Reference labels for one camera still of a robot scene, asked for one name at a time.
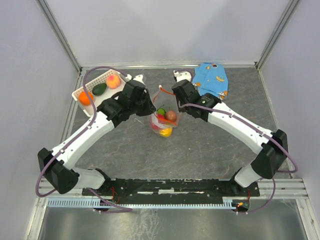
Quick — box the green watermelon toy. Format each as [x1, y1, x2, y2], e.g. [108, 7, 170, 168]
[156, 107, 166, 117]

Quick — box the clear zip top bag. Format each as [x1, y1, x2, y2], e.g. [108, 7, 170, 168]
[149, 85, 181, 138]

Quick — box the brown egg toy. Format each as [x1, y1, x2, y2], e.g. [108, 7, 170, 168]
[164, 110, 177, 122]

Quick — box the yellow lemon toy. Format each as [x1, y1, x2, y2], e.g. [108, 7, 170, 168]
[158, 127, 173, 138]

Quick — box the orange toy fruit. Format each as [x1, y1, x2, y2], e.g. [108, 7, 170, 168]
[78, 91, 94, 106]

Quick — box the red apple toy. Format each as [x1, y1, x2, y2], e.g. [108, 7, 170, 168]
[156, 113, 166, 123]

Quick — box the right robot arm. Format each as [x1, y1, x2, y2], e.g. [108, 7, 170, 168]
[171, 79, 288, 196]

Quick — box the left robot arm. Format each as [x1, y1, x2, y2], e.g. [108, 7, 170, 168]
[37, 79, 156, 195]

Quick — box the peach toy fruit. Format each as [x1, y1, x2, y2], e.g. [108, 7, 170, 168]
[106, 74, 121, 89]

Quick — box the dark green avocado toy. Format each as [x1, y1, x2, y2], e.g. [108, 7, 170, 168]
[91, 83, 107, 96]

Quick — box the white plastic basket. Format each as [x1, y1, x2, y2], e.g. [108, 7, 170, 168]
[71, 70, 125, 117]

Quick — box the blue patterned cloth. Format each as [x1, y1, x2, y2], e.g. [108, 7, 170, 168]
[192, 62, 229, 100]

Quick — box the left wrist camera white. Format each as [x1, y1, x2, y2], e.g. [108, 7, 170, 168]
[125, 74, 145, 84]

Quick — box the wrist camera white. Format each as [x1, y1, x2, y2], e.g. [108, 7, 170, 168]
[125, 74, 145, 84]
[173, 70, 193, 82]

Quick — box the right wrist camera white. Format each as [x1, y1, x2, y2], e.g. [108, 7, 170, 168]
[173, 70, 193, 82]

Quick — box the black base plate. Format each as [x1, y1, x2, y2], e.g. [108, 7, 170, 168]
[95, 178, 260, 205]

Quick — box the light blue cable duct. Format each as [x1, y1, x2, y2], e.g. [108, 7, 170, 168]
[47, 197, 236, 210]

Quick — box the aluminium frame rail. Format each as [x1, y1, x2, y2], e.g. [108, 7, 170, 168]
[39, 178, 308, 199]

